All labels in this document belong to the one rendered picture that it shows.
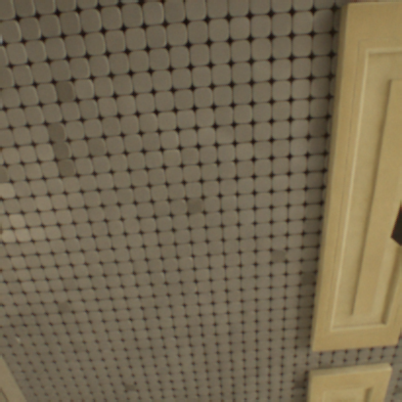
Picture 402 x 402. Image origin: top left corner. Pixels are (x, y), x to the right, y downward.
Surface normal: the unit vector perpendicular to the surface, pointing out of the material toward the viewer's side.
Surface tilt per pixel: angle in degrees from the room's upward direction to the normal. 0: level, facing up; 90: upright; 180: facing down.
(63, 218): 0
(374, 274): 0
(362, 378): 0
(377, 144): 11
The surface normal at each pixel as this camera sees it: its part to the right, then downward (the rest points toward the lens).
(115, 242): 0.00, 0.39
